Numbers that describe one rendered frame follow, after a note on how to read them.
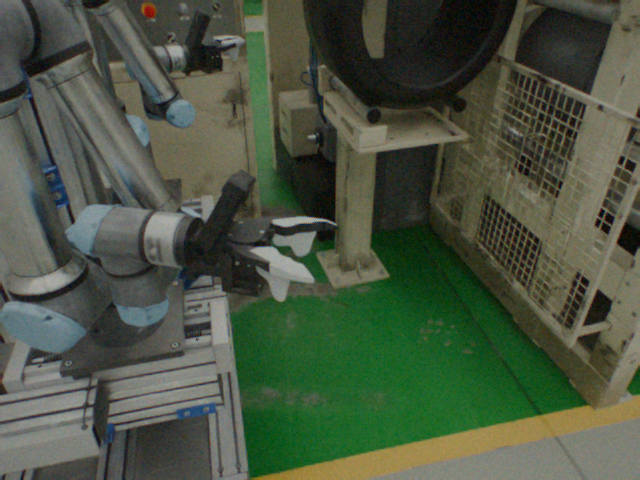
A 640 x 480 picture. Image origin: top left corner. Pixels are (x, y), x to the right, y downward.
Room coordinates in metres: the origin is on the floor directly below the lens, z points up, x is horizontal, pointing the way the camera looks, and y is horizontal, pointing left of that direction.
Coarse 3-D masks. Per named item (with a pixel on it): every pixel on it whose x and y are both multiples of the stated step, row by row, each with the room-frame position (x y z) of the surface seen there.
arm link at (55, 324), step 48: (0, 0) 0.64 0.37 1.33; (0, 48) 0.61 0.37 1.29; (0, 96) 0.59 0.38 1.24; (0, 144) 0.59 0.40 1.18; (0, 192) 0.58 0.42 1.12; (48, 192) 0.63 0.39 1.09; (0, 240) 0.58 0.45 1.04; (48, 240) 0.60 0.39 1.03; (48, 288) 0.57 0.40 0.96; (96, 288) 0.63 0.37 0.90; (48, 336) 0.55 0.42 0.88
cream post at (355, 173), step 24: (384, 0) 1.81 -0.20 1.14; (384, 24) 1.81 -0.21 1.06; (336, 168) 1.88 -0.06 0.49; (360, 168) 1.79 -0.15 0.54; (336, 192) 1.88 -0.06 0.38; (360, 192) 1.79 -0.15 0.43; (336, 216) 1.87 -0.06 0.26; (360, 216) 1.79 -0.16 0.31; (336, 240) 1.87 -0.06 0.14; (360, 240) 1.80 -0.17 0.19; (360, 264) 1.80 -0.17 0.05
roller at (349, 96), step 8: (336, 80) 1.68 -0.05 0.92; (336, 88) 1.66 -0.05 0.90; (344, 88) 1.61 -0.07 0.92; (344, 96) 1.59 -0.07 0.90; (352, 96) 1.53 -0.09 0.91; (352, 104) 1.52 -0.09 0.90; (360, 104) 1.46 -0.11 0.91; (368, 104) 1.44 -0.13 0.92; (360, 112) 1.45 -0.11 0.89; (368, 112) 1.40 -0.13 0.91; (376, 112) 1.40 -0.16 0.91; (368, 120) 1.40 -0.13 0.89; (376, 120) 1.40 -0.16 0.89
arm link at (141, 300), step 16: (144, 272) 0.57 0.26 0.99; (160, 272) 0.60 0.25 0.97; (176, 272) 0.63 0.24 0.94; (112, 288) 0.56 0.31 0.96; (128, 288) 0.55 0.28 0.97; (144, 288) 0.56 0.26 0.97; (160, 288) 0.58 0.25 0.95; (128, 304) 0.55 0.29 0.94; (144, 304) 0.56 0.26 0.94; (160, 304) 0.57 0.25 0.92; (128, 320) 0.56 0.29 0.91; (144, 320) 0.56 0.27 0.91
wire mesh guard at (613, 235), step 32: (512, 64) 1.58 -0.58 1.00; (512, 96) 1.56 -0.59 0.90; (576, 96) 1.31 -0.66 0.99; (448, 160) 1.84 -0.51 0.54; (512, 160) 1.49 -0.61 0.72; (608, 160) 1.16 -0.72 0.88; (448, 192) 1.80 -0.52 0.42; (480, 224) 1.57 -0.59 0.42; (512, 224) 1.42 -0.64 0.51; (576, 224) 1.19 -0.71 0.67; (608, 224) 1.10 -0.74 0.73; (608, 256) 1.07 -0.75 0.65; (512, 288) 1.33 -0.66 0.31; (576, 288) 1.12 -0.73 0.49; (544, 320) 1.17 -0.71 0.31; (576, 320) 1.07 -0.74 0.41
